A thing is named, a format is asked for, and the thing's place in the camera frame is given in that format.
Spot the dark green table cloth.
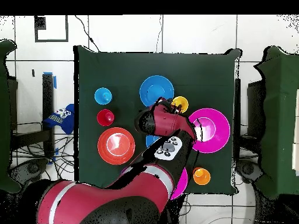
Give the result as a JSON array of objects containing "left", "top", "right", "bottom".
[{"left": 73, "top": 45, "right": 242, "bottom": 195}]

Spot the yellow plastic cup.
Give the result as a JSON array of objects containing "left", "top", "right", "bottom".
[{"left": 171, "top": 96, "right": 189, "bottom": 114}]

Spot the orange plastic cup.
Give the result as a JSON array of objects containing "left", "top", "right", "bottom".
[{"left": 193, "top": 167, "right": 211, "bottom": 186}]

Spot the red plastic cup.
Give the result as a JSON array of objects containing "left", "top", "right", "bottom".
[{"left": 96, "top": 108, "right": 115, "bottom": 127}]

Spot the thin black cable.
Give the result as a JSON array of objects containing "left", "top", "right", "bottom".
[{"left": 74, "top": 15, "right": 102, "bottom": 53}]

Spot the blue plastic bowl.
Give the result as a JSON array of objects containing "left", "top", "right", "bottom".
[
  {"left": 145, "top": 134, "right": 162, "bottom": 149},
  {"left": 139, "top": 75, "right": 175, "bottom": 108}
]

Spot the light blue plastic cup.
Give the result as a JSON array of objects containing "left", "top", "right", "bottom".
[{"left": 93, "top": 87, "right": 113, "bottom": 106}]

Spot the tangle of floor cables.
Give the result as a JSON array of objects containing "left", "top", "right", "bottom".
[{"left": 11, "top": 121, "right": 75, "bottom": 185}]

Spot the black metal stand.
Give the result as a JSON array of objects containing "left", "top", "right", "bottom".
[
  {"left": 233, "top": 78, "right": 242, "bottom": 162},
  {"left": 10, "top": 73, "right": 55, "bottom": 158}
]

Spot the black tape square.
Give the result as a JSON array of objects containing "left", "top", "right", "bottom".
[{"left": 34, "top": 15, "right": 69, "bottom": 43}]

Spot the red-orange plastic bowl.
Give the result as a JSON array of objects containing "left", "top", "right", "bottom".
[{"left": 97, "top": 127, "right": 136, "bottom": 166}]

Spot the pink plastic bowl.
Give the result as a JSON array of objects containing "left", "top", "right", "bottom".
[
  {"left": 170, "top": 166, "right": 189, "bottom": 201},
  {"left": 188, "top": 107, "right": 231, "bottom": 154}
]

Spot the green-covered side table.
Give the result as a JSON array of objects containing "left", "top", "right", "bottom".
[
  {"left": 0, "top": 39, "right": 22, "bottom": 193},
  {"left": 254, "top": 45, "right": 299, "bottom": 199}
]

